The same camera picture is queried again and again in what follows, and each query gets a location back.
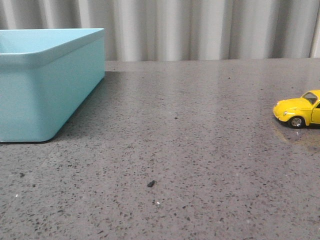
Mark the grey pleated curtain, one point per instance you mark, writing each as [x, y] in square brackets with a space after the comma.
[175, 30]

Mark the small black debris chip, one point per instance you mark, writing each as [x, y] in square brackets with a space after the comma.
[151, 183]

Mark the yellow toy beetle car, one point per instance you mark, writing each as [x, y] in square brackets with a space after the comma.
[299, 112]

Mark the light blue plastic box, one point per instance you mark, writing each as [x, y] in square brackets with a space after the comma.
[45, 75]

